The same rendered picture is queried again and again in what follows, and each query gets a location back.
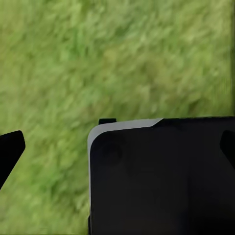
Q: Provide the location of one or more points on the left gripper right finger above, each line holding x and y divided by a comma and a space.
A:
227, 145

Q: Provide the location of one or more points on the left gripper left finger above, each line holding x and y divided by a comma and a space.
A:
12, 146

